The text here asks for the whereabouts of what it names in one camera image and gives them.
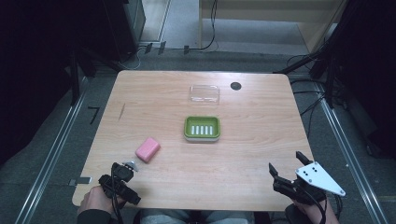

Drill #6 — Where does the black hanging cable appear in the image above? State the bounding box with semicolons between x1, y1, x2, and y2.
186;0;219;52

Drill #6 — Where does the small silver floor plate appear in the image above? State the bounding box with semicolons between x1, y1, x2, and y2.
68;176;93;187

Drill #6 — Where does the pink soap bar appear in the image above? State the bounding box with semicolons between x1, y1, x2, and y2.
134;136;162;163

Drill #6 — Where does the white floor cable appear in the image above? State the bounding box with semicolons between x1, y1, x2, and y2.
120;45;149;71

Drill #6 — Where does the clear plastic lid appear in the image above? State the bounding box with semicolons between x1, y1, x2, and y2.
188;84;221;105

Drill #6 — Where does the person's left hand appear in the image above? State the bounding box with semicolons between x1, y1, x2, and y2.
77;185;126;216

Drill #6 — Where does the dark cabinet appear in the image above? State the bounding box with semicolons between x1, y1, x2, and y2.
102;0;147;63

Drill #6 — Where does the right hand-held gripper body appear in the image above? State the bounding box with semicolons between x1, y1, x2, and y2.
273;161;347;206

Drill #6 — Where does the black stand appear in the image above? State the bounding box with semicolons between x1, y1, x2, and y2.
68;46;125;106
274;40;340;110

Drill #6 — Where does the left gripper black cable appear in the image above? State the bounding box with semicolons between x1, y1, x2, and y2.
110;166;125;224

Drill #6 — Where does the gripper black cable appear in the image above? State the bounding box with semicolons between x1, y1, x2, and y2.
298;183;344;224
110;166;125;224

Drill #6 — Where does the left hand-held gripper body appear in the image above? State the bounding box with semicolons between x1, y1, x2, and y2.
98;160;142;206

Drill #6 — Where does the green soap dish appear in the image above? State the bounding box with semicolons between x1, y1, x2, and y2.
183;115;221;144

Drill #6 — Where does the light wooden cabinet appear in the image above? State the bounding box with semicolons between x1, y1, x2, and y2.
198;0;348;54

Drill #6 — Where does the bundle of black floor cables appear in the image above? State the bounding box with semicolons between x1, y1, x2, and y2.
286;54;347;141

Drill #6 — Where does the metal floor rail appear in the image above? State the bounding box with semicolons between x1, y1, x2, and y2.
314;82;390;224
14;77;89;224

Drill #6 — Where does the person's right hand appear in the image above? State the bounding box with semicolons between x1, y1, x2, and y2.
291;199;328;222

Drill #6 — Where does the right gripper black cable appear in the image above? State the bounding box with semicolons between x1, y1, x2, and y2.
298;183;344;224

